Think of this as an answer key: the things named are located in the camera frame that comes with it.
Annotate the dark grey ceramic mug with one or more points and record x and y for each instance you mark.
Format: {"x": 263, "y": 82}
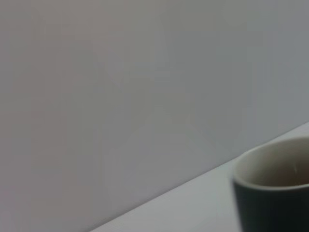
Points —
{"x": 270, "y": 207}

